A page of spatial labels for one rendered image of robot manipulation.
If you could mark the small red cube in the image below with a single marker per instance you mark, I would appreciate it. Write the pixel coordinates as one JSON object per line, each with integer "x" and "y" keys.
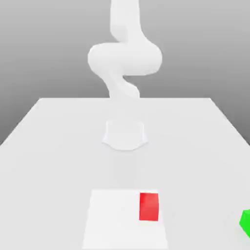
{"x": 148, "y": 207}

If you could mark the small green cube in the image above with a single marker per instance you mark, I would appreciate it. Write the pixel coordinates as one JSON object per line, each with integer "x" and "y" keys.
{"x": 245, "y": 221}

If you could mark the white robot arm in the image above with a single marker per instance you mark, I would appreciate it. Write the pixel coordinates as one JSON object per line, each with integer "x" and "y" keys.
{"x": 125, "y": 58}

